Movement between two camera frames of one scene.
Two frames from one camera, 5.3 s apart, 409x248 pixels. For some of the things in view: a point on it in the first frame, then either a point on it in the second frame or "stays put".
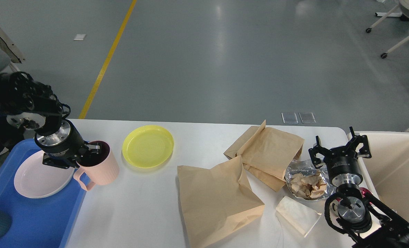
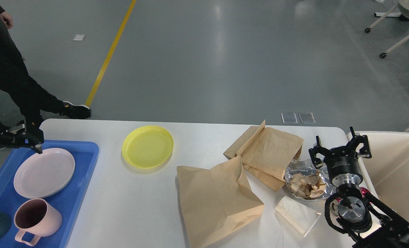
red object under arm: [365, 192] stays put
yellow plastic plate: [148, 146] stays put
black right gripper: [343, 164] stays put
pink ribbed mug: [100, 166] -> [37, 216]
